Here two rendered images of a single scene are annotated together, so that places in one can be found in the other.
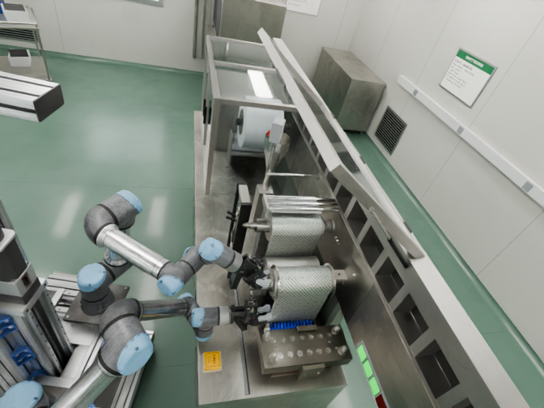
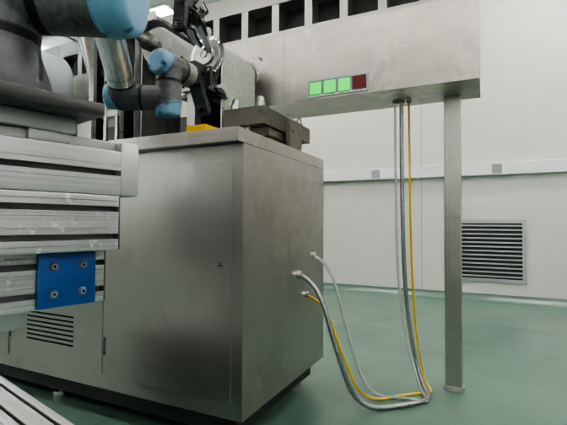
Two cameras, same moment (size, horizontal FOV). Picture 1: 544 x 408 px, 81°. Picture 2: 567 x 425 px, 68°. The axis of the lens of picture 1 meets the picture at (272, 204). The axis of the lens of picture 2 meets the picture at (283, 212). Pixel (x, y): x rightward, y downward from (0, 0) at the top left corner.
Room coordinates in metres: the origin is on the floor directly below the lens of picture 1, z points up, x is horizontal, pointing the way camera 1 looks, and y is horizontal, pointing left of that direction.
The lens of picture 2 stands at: (-0.47, 0.75, 0.64)
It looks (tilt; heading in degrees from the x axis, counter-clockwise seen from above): 1 degrees up; 317
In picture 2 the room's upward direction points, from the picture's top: straight up
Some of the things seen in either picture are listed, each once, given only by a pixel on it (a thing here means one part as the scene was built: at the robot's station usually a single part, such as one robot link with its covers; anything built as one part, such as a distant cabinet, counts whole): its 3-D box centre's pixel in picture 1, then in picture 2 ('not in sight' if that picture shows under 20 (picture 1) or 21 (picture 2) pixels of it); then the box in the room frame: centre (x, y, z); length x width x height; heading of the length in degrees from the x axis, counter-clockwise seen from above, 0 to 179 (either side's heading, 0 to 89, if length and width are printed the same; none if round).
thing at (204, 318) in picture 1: (205, 316); (169, 67); (0.68, 0.14, 1.11); 0.11 x 0.08 x 0.09; 111
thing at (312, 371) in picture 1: (310, 371); (294, 136); (0.64, -0.35, 0.96); 0.10 x 0.03 x 0.11; 111
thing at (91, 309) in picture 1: (96, 295); not in sight; (0.76, 0.70, 0.87); 0.15 x 0.15 x 0.10
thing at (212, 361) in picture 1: (212, 360); (202, 131); (0.60, 0.07, 0.91); 0.07 x 0.07 x 0.02; 21
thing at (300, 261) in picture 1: (290, 269); not in sight; (0.99, -0.17, 1.17); 0.26 x 0.12 x 0.12; 111
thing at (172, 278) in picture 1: (130, 250); not in sight; (0.69, 0.44, 1.40); 0.49 x 0.11 x 0.12; 72
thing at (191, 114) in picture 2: (254, 300); (191, 108); (0.85, -0.04, 1.05); 0.06 x 0.05 x 0.31; 111
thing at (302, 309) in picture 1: (295, 310); (238, 100); (0.82, -0.23, 1.11); 0.23 x 0.01 x 0.18; 111
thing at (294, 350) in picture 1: (303, 347); (270, 128); (0.72, -0.31, 1.00); 0.40 x 0.16 x 0.06; 111
